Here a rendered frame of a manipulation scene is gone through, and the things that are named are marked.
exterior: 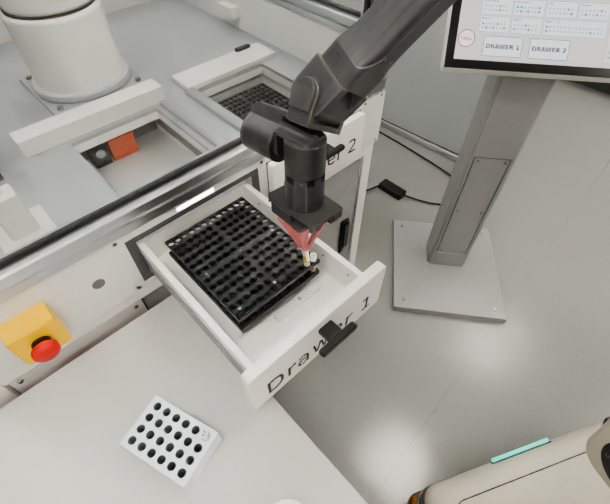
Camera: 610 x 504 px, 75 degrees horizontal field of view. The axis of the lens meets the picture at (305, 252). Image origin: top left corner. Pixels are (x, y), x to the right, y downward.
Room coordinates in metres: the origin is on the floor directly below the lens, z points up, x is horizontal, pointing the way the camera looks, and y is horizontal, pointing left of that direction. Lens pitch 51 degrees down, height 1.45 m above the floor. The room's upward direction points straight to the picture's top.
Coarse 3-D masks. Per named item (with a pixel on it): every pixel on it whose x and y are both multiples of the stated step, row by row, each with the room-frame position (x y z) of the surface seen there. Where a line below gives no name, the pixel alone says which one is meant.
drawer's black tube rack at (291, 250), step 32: (224, 224) 0.52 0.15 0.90; (256, 224) 0.52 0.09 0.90; (192, 256) 0.44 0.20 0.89; (224, 256) 0.46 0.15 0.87; (256, 256) 0.44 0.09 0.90; (288, 256) 0.47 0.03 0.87; (224, 288) 0.37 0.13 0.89; (256, 288) 0.37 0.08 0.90; (288, 288) 0.39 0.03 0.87; (256, 320) 0.33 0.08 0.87
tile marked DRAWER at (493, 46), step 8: (488, 40) 1.03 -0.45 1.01; (496, 40) 1.03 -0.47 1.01; (504, 40) 1.03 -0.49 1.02; (512, 40) 1.03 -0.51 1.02; (520, 40) 1.02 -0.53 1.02; (488, 48) 1.02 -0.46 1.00; (496, 48) 1.02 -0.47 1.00; (504, 48) 1.02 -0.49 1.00; (512, 48) 1.01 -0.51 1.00; (520, 48) 1.01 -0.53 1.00; (496, 56) 1.01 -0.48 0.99; (504, 56) 1.00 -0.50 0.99; (512, 56) 1.00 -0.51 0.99; (520, 56) 1.00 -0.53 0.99
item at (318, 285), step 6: (318, 282) 0.42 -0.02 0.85; (312, 288) 0.41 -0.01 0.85; (318, 288) 0.41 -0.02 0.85; (300, 294) 0.39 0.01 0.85; (306, 294) 0.39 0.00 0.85; (312, 294) 0.40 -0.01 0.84; (294, 300) 0.38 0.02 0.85; (300, 300) 0.38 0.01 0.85; (306, 300) 0.39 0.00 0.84; (288, 306) 0.37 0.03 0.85; (294, 306) 0.37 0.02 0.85; (282, 312) 0.36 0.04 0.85; (288, 312) 0.36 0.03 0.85; (276, 318) 0.35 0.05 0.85; (282, 318) 0.35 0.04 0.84
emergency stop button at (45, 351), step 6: (42, 342) 0.28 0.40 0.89; (48, 342) 0.28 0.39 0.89; (54, 342) 0.28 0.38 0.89; (36, 348) 0.27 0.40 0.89; (42, 348) 0.27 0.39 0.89; (48, 348) 0.27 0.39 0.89; (54, 348) 0.27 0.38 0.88; (60, 348) 0.28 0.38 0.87; (36, 354) 0.26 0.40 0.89; (42, 354) 0.26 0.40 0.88; (48, 354) 0.26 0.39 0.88; (54, 354) 0.27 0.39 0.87; (36, 360) 0.26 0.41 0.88; (42, 360) 0.26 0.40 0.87; (48, 360) 0.26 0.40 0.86
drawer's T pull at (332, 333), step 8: (320, 328) 0.29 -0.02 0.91; (328, 328) 0.29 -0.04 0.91; (336, 328) 0.29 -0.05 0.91; (344, 328) 0.29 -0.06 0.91; (352, 328) 0.29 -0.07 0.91; (328, 336) 0.28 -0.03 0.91; (336, 336) 0.28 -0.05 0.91; (344, 336) 0.28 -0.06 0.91; (328, 344) 0.26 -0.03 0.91; (336, 344) 0.27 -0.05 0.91; (320, 352) 0.25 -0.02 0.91; (328, 352) 0.25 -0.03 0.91
